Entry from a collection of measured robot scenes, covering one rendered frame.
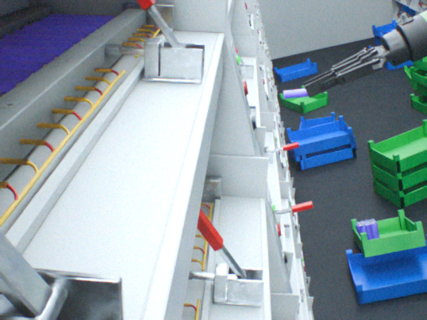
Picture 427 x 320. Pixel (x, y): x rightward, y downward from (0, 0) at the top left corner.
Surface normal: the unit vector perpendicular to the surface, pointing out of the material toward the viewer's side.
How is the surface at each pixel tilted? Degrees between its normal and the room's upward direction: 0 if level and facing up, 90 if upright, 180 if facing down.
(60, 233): 17
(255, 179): 90
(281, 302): 90
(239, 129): 90
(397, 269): 0
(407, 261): 0
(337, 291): 0
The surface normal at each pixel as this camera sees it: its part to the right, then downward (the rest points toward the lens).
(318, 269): -0.25, -0.89
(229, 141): -0.07, 0.40
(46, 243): 0.04, -0.91
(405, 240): -0.15, 0.04
